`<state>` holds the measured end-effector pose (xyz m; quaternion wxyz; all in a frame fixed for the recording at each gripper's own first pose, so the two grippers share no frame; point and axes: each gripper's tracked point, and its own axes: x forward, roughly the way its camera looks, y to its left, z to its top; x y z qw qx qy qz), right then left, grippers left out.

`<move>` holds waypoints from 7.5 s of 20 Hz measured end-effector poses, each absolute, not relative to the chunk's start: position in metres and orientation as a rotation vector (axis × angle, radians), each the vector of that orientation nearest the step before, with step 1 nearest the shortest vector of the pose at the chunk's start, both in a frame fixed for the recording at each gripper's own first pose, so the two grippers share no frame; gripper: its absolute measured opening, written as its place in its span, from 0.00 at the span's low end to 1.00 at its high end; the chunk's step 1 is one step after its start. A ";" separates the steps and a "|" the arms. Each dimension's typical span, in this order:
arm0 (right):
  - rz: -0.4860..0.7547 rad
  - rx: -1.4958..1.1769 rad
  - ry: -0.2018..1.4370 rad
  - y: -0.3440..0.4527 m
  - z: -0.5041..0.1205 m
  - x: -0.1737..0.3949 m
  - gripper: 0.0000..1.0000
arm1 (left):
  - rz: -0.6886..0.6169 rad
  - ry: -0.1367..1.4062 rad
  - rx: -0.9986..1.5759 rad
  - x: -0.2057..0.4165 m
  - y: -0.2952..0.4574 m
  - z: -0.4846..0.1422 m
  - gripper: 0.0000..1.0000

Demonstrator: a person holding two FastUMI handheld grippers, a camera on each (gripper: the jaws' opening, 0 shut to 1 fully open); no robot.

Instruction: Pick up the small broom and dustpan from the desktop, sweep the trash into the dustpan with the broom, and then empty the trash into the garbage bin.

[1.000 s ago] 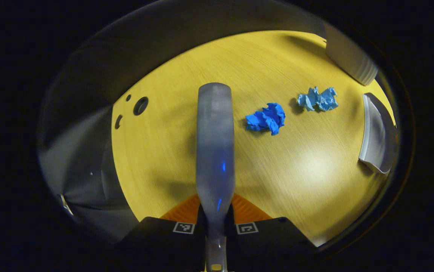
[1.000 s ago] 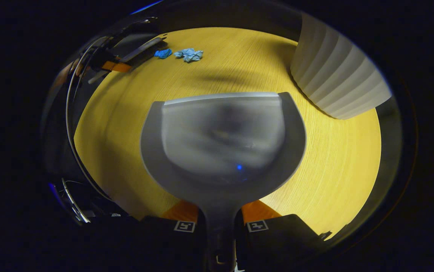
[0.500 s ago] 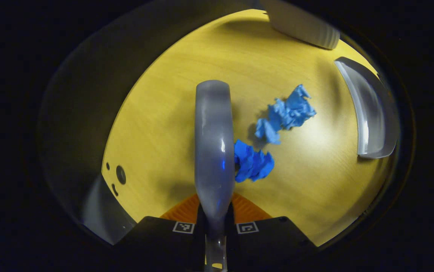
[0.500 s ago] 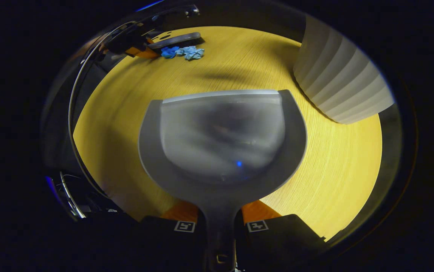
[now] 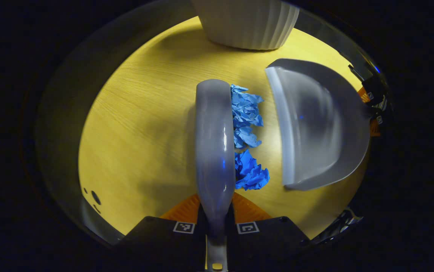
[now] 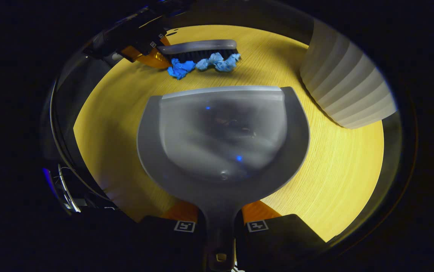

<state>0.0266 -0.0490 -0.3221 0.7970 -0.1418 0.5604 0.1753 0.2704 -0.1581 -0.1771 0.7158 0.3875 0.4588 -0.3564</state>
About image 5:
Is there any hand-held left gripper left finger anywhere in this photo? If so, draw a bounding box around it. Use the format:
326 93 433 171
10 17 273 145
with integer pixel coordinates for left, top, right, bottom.
117 193 207 266

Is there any small grey broom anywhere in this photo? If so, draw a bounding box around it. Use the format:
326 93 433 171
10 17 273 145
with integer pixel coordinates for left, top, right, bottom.
195 79 236 272

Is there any dark blue paper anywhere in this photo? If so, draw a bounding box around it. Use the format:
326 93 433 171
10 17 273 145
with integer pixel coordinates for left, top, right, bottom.
234 149 270 190

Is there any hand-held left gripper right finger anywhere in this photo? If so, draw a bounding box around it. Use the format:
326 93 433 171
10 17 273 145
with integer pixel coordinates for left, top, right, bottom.
226 192 311 265

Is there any white ribbed garbage bin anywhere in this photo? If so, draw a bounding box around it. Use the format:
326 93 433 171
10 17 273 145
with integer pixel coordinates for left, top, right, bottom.
191 0 301 51

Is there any grey plastic dustpan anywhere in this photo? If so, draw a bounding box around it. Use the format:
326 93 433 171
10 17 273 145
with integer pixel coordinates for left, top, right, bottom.
265 58 371 191

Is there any light blue paper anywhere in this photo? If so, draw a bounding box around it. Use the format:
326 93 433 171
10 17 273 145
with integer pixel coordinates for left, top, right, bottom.
230 84 265 149

